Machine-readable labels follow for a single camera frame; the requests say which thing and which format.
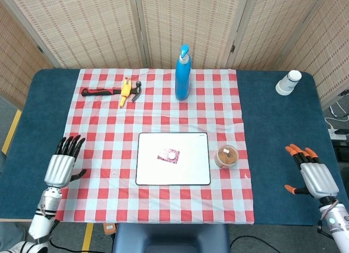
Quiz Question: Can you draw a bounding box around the white board black rim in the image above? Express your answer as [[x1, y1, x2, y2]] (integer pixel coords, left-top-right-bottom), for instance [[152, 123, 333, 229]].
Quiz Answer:
[[135, 132, 212, 186]]

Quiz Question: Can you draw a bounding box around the woven folding screen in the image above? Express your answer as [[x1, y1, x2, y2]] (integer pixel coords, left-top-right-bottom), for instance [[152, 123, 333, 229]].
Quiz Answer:
[[0, 0, 349, 109]]

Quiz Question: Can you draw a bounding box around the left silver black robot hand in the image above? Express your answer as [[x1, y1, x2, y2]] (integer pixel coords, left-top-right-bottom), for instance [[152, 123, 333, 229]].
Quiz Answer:
[[44, 135, 87, 189]]

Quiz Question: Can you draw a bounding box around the yellow rubber chicken toy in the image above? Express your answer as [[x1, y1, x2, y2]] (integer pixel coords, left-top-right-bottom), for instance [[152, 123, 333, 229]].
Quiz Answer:
[[118, 77, 133, 109]]

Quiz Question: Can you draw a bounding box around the red white patterned packet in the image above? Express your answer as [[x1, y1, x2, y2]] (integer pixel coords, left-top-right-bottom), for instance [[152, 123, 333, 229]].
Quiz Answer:
[[157, 148, 181, 165]]

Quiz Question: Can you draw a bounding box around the black red claw hammer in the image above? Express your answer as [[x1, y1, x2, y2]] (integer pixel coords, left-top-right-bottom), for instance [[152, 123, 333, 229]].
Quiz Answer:
[[81, 81, 143, 103]]

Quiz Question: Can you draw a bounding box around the right silver orange-tipped robot hand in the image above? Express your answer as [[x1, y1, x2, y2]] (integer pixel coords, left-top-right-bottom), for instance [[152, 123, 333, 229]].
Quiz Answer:
[[284, 143, 340, 201]]

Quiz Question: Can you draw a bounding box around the stack of white paper cups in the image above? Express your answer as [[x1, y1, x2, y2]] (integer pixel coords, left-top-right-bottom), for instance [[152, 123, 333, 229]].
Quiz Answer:
[[275, 70, 302, 96]]

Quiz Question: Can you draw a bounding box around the white power strip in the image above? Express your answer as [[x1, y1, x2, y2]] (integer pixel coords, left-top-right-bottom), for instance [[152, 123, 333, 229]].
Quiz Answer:
[[328, 128, 348, 141]]

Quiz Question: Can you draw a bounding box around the blue pump bottle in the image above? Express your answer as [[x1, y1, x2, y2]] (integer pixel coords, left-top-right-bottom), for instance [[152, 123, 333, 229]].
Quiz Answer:
[[174, 44, 192, 101]]

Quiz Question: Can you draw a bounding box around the clear tub of rubber bands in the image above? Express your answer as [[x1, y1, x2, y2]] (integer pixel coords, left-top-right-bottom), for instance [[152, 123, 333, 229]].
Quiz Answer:
[[214, 144, 240, 170]]

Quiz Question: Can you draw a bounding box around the red white checkered tablecloth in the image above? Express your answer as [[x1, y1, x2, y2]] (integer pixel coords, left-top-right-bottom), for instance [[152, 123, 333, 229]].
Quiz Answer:
[[56, 68, 255, 225]]

